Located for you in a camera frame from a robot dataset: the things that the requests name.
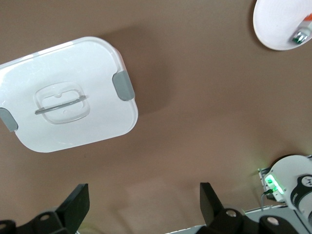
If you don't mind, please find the grey table edge rail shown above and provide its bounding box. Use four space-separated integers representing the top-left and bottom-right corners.
243 203 290 216

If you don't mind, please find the pink round plate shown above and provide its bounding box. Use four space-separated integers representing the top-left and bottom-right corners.
253 0 312 52

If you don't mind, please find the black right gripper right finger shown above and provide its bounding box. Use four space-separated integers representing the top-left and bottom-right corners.
196 181 303 234

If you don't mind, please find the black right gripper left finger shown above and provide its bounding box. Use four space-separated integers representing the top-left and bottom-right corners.
0 183 91 234

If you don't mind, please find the white lidded storage box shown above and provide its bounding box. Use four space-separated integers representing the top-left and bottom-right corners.
0 36 140 154

